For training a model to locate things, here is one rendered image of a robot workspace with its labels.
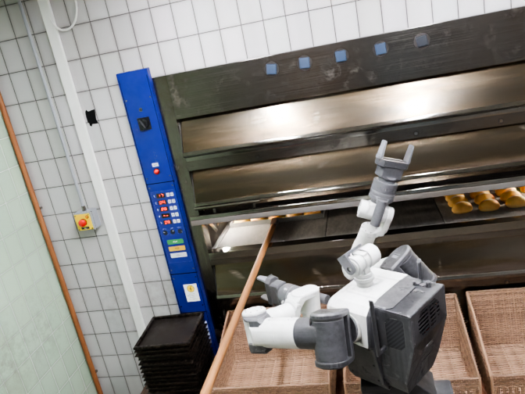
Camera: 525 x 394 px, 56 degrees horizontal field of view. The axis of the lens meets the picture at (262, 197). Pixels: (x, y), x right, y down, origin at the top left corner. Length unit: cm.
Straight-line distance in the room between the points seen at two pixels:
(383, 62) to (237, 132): 73
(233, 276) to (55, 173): 107
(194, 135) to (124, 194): 51
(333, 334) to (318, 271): 116
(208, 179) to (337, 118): 70
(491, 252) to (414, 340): 119
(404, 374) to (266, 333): 41
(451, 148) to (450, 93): 25
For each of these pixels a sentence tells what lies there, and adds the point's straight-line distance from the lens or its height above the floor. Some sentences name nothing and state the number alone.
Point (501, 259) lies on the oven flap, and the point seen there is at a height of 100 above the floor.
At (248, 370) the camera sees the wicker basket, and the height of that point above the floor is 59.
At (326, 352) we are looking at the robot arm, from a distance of 140.
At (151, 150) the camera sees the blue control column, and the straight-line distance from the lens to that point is 246.
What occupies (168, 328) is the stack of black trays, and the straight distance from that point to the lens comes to 260.
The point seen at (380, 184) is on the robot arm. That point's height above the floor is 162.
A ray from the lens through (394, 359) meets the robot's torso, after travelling 152.
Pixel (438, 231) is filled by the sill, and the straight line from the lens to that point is 246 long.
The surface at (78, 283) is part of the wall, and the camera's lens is 299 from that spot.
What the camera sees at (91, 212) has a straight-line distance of 269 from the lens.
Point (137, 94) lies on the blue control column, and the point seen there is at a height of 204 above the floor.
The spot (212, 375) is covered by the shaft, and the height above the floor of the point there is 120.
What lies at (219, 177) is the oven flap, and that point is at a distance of 244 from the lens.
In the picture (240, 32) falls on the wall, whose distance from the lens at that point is 229.
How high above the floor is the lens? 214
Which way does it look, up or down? 17 degrees down
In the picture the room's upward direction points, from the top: 11 degrees counter-clockwise
